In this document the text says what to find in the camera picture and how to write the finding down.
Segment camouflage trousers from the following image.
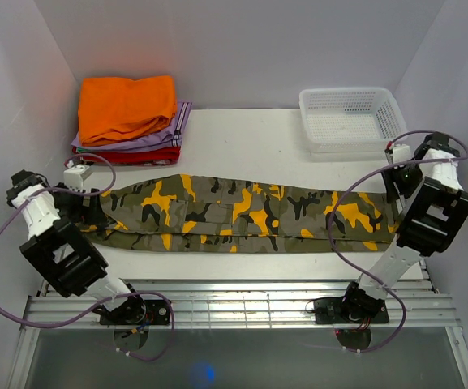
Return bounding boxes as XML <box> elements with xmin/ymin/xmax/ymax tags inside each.
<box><xmin>85</xmin><ymin>174</ymin><xmax>398</xmax><ymax>254</ymax></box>

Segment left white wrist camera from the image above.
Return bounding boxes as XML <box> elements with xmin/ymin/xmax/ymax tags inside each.
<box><xmin>63</xmin><ymin>162</ymin><xmax>92</xmax><ymax>192</ymax></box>

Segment orange folded trousers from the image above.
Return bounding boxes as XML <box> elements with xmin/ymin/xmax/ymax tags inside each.
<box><xmin>78</xmin><ymin>75</ymin><xmax>178</xmax><ymax>147</ymax></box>

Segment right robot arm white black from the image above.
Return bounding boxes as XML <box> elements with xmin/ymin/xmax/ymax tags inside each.
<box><xmin>339</xmin><ymin>132</ymin><xmax>468</xmax><ymax>323</ymax></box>

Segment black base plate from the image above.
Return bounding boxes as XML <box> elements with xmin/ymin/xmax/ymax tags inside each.
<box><xmin>93</xmin><ymin>299</ymin><xmax>170</xmax><ymax>327</ymax></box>
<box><xmin>311</xmin><ymin>297</ymin><xmax>389</xmax><ymax>324</ymax></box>

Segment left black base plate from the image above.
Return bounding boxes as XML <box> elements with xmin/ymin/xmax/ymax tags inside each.
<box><xmin>93</xmin><ymin>299</ymin><xmax>170</xmax><ymax>327</ymax></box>

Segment white plastic basket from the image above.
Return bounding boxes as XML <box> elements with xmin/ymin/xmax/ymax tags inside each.
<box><xmin>298</xmin><ymin>87</ymin><xmax>406</xmax><ymax>154</ymax></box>

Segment aluminium mounting rail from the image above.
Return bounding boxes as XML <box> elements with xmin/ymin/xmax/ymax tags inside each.
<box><xmin>19</xmin><ymin>277</ymin><xmax>462</xmax><ymax>330</ymax></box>

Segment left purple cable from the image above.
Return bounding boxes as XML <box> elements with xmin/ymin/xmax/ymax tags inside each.
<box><xmin>0</xmin><ymin>152</ymin><xmax>175</xmax><ymax>362</ymax></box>

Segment purple cable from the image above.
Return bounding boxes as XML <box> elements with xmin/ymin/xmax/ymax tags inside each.
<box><xmin>0</xmin><ymin>152</ymin><xmax>175</xmax><ymax>362</ymax></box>
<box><xmin>306</xmin><ymin>130</ymin><xmax>468</xmax><ymax>354</ymax></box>

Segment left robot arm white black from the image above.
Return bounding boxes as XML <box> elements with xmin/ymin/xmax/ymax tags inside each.
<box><xmin>6</xmin><ymin>165</ymin><xmax>148</xmax><ymax>325</ymax></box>

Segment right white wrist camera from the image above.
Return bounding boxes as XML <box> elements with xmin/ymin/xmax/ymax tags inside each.
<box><xmin>384</xmin><ymin>143</ymin><xmax>412</xmax><ymax>165</ymax></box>

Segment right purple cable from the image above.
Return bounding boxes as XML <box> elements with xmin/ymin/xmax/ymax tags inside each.
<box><xmin>306</xmin><ymin>130</ymin><xmax>468</xmax><ymax>354</ymax></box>

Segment red folded trousers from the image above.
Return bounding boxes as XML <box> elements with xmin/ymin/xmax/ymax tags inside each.
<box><xmin>71</xmin><ymin>147</ymin><xmax>181</xmax><ymax>165</ymax></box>

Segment purple folded trousers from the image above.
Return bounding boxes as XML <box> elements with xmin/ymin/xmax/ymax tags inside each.
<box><xmin>71</xmin><ymin>101</ymin><xmax>192</xmax><ymax>153</ymax></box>

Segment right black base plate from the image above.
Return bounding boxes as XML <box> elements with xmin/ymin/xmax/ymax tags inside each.
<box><xmin>311</xmin><ymin>297</ymin><xmax>389</xmax><ymax>324</ymax></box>

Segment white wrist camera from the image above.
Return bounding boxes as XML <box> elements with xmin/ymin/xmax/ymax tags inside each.
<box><xmin>63</xmin><ymin>162</ymin><xmax>92</xmax><ymax>192</ymax></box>
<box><xmin>384</xmin><ymin>143</ymin><xmax>412</xmax><ymax>165</ymax></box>

